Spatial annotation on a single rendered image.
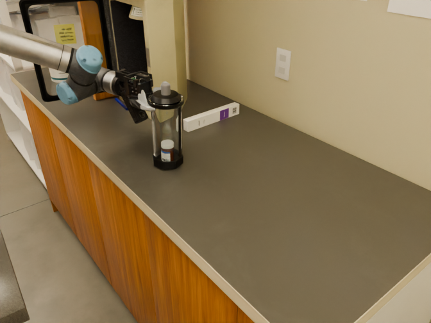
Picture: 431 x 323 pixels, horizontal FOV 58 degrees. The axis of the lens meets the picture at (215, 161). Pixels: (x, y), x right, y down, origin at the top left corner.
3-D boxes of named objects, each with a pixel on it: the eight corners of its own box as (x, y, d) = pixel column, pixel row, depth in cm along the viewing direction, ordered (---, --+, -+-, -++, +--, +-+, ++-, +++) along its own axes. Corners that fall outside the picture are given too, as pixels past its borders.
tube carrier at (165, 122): (190, 156, 129) (190, 96, 118) (170, 171, 122) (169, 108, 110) (165, 147, 134) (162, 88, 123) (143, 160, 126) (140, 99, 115)
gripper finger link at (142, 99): (143, 96, 110) (133, 86, 117) (145, 115, 113) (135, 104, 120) (154, 94, 111) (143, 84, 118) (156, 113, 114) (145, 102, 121)
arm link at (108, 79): (104, 95, 128) (122, 89, 134) (113, 99, 126) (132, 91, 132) (101, 74, 124) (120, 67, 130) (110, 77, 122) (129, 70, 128)
